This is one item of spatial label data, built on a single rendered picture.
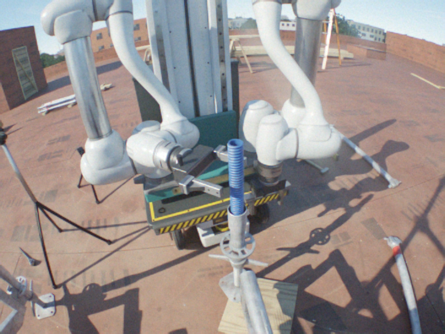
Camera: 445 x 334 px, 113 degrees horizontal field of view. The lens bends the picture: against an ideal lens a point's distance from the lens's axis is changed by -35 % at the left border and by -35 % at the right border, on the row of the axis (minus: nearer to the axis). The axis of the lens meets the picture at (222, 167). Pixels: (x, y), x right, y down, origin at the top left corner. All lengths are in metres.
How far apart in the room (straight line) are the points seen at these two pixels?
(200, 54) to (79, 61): 0.52
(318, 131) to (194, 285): 0.88
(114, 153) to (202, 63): 0.55
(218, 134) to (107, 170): 0.54
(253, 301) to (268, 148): 0.45
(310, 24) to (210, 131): 0.65
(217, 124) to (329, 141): 0.55
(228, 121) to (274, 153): 0.43
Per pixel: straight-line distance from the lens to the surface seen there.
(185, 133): 0.80
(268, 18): 0.76
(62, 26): 0.83
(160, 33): 0.97
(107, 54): 14.92
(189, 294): 1.14
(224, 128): 1.09
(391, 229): 1.60
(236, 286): 1.09
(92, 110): 0.84
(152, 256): 1.29
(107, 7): 0.82
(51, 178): 2.45
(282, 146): 0.70
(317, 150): 0.74
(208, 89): 1.09
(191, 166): 0.59
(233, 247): 0.78
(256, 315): 0.64
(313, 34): 0.87
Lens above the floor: 1.04
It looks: 36 degrees down
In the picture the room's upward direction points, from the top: 4 degrees counter-clockwise
